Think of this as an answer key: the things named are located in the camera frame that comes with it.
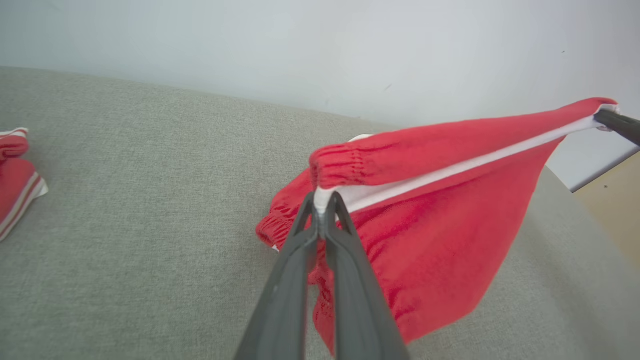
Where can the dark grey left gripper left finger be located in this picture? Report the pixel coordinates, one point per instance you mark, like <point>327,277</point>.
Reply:
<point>280,320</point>

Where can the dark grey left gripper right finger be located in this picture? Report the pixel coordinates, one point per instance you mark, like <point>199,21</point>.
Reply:
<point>360,320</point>

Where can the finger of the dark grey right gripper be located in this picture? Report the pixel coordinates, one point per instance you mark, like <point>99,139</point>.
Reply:
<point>622,127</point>

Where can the red shorts with white stripe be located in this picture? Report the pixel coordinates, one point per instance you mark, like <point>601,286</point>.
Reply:
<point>435,240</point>

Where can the red Bulls basketball jersey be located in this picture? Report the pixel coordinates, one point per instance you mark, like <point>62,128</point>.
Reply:
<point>15,190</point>

